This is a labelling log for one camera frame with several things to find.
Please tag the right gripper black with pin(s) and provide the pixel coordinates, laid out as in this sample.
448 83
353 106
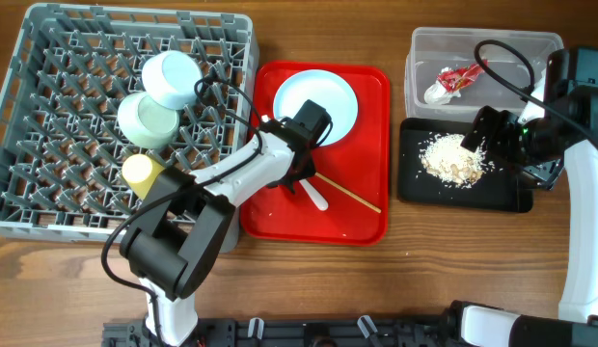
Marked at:
502 122

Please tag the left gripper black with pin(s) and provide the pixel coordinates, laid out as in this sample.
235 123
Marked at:
308 170

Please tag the white plastic fork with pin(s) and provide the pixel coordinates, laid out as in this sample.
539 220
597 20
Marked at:
317 199

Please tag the wooden chopstick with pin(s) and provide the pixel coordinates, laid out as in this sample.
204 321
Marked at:
349 193

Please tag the rice and peanut leftovers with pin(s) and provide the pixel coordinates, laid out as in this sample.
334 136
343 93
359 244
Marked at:
442 156

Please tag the red snack wrapper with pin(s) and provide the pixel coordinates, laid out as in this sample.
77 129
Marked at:
454 80

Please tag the light blue plate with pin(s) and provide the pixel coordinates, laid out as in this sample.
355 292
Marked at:
327 90

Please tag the light blue bowl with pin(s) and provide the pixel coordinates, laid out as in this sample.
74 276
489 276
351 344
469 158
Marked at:
170 77

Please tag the light green bowl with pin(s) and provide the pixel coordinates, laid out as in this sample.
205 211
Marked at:
145 123

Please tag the yellow plastic cup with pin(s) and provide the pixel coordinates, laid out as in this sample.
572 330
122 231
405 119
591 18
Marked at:
139 171

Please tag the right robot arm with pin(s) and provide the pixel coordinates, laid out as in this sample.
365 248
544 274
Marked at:
568 133

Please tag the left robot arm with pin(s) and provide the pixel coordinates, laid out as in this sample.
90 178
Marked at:
173 240

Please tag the black waste tray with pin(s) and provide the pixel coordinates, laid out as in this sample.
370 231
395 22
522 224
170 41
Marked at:
499 189

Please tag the grey dishwasher rack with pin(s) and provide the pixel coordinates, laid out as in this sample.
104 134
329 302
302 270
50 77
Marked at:
61 148

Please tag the red plastic tray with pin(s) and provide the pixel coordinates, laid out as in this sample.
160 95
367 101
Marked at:
359 162

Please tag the clear plastic bin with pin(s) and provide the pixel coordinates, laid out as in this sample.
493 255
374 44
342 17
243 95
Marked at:
435 48

